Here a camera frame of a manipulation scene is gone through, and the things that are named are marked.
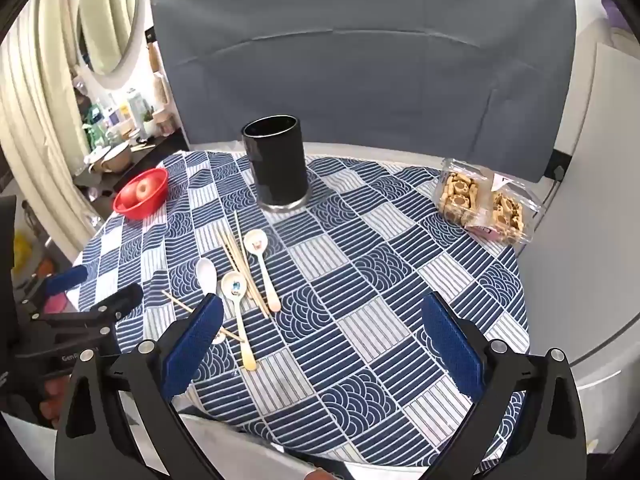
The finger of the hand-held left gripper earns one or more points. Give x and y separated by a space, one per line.
122 300
65 279

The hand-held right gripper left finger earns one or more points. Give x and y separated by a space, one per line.
195 345

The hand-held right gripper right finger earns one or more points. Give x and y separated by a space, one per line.
450 340

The wooden chopstick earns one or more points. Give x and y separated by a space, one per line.
240 245
177 300
235 252
231 255

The plain white ceramic spoon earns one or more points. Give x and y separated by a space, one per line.
206 275

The white spoon with blue print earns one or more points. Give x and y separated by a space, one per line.
233 285

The white spoon with brown print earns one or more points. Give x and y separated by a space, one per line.
255 242

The black cylindrical utensil holder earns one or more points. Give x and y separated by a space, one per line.
277 165

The red plastic bowl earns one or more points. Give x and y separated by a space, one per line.
130 210

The red apple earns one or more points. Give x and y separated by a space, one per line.
142 189

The blue white patterned tablecloth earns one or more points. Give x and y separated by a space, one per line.
350 285

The beige ceramic cup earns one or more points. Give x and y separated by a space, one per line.
112 156

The clear plastic cookie box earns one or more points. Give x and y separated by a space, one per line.
460 195

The dark side shelf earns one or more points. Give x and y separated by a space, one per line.
165 147

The cluster of toiletry bottles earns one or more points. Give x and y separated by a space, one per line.
115 115

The cream curtain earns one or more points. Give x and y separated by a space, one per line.
30 110

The grey fabric cover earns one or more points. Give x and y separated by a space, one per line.
350 60

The oval wall mirror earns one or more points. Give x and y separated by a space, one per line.
107 15

